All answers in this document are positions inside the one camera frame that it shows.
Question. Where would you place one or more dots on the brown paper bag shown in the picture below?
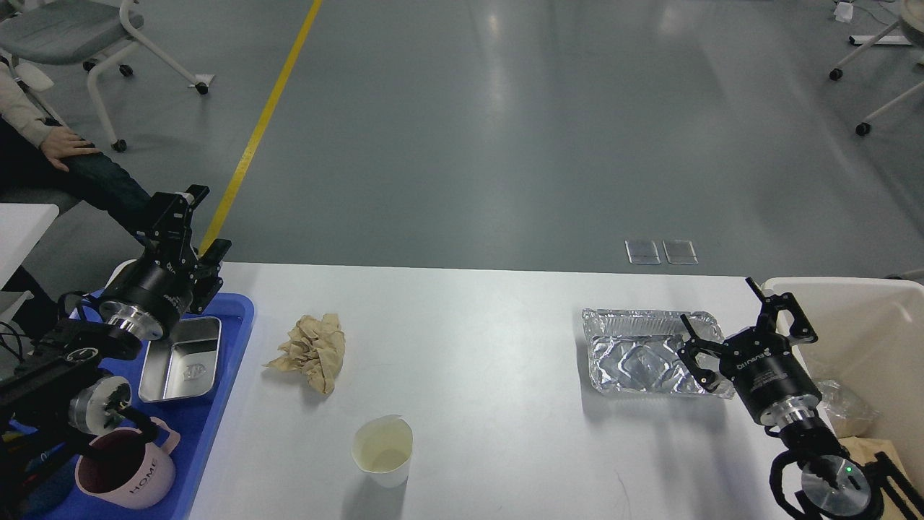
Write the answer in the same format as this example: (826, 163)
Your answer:
(863, 450)

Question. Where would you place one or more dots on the seated person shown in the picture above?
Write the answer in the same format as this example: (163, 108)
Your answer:
(96, 179)

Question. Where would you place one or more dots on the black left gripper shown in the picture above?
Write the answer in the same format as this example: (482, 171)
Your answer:
(148, 297)

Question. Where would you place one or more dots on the person's hand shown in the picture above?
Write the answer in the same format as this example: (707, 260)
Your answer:
(62, 143)

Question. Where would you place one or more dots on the white paper cup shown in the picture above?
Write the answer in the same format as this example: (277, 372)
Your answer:
(383, 449)

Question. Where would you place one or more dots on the grey office chair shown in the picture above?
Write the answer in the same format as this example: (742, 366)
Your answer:
(94, 35)

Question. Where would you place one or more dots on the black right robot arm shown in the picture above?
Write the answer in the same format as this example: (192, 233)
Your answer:
(814, 477)

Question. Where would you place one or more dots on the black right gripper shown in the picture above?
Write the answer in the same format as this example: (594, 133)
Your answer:
(769, 383)

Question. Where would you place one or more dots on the beige plastic bin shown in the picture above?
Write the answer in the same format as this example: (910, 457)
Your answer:
(870, 340)

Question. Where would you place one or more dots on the rectangular metal tin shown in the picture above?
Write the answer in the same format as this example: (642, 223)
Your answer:
(184, 365)

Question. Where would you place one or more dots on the aluminium foil tray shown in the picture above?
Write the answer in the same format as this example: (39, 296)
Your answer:
(637, 352)

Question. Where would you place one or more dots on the blue plastic tray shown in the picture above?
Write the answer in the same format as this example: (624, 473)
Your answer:
(196, 419)

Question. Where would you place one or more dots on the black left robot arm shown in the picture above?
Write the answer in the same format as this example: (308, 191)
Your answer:
(59, 391)

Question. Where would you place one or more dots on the crumpled brown paper napkin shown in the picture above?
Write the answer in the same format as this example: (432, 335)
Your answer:
(314, 348)

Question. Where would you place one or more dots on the pink HOME mug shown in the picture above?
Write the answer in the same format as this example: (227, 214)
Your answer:
(127, 471)

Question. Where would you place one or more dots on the white side table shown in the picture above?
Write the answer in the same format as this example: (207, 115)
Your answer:
(22, 226)

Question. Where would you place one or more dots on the clear floor marker right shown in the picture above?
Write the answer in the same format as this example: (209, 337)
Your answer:
(680, 252)

